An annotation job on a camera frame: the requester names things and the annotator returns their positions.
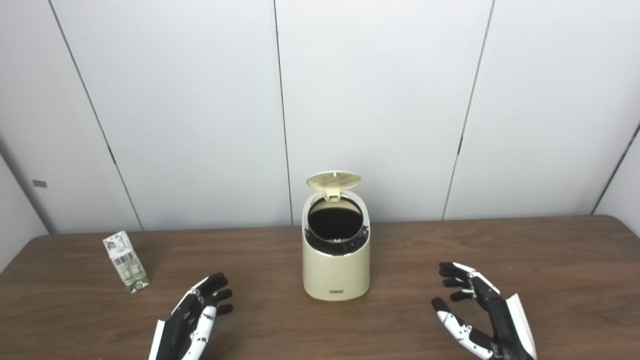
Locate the cream-colored round bin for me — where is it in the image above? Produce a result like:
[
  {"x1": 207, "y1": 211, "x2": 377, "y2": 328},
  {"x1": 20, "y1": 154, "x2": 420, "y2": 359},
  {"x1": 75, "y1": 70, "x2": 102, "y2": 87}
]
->
[{"x1": 301, "y1": 189, "x2": 371, "y2": 302}]

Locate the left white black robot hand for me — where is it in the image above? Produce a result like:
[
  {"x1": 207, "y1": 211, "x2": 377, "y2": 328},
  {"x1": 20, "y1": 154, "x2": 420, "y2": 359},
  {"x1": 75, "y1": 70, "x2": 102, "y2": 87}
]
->
[{"x1": 148, "y1": 272, "x2": 234, "y2": 360}]

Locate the cream round bin lid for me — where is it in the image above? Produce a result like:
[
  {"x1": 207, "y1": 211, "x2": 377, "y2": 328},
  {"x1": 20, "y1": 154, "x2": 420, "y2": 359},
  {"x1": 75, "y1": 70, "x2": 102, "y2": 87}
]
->
[{"x1": 306, "y1": 171, "x2": 362, "y2": 202}]

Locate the small white green milk carton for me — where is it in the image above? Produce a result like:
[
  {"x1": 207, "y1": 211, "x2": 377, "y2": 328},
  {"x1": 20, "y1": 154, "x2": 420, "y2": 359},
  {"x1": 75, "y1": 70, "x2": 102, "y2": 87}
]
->
[{"x1": 103, "y1": 230, "x2": 150, "y2": 294}]

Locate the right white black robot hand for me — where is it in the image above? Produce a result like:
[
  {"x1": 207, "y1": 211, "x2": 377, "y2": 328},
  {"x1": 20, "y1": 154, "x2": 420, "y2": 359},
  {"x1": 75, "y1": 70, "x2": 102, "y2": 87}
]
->
[{"x1": 431, "y1": 261, "x2": 538, "y2": 360}]

